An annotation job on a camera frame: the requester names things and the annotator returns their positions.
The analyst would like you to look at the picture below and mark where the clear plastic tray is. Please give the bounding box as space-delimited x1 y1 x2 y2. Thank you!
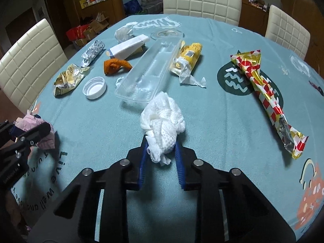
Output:
114 37 184 104

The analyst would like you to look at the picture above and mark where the clear plastic bag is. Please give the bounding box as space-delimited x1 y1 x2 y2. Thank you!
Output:
114 23 136 43

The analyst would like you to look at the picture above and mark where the blue bag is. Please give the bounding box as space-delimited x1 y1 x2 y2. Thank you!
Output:
123 0 141 14

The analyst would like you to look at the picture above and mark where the red bag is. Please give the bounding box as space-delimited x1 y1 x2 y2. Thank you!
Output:
66 25 90 41

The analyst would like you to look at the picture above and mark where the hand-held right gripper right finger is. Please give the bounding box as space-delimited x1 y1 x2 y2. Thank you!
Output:
174 141 296 243

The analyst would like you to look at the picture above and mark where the orange peel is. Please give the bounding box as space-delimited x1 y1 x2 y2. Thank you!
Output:
103 58 132 76

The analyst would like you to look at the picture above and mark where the white torn plastic wrapper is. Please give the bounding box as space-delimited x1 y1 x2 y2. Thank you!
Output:
177 57 207 89

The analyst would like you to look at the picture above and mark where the round glass plate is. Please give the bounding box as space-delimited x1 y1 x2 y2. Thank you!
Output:
150 29 185 41

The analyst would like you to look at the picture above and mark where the open cardboard box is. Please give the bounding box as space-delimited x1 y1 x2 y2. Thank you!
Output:
83 14 110 39

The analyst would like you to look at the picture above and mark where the silver foil wrapper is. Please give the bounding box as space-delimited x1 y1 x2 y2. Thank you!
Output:
80 40 105 67

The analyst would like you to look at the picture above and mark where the white tissue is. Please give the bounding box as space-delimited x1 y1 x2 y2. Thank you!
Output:
140 91 186 166

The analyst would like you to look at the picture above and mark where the white plastic cap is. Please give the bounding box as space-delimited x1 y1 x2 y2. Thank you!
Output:
83 77 107 100

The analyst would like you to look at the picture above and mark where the red gold checked wrapper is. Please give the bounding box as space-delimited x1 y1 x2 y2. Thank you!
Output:
230 49 310 160

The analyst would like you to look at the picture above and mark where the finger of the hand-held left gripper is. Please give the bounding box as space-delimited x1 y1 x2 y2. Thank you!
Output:
14 122 51 149
0 120 17 145

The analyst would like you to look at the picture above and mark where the yellow crumpled snack wrapper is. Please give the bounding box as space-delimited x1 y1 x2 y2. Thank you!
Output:
53 64 90 98

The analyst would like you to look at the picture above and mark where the white paper carton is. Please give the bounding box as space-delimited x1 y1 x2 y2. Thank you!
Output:
106 35 150 60

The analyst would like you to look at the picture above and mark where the yellow snack packet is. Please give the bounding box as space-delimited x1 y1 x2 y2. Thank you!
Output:
169 43 203 76

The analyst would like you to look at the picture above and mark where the teal printed tablecloth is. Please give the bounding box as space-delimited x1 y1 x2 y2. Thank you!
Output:
7 15 324 243

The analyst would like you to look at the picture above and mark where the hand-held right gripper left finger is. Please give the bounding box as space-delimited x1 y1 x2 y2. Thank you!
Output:
27 135 149 243

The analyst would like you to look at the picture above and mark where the pink paper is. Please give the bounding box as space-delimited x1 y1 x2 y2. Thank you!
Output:
14 110 56 150

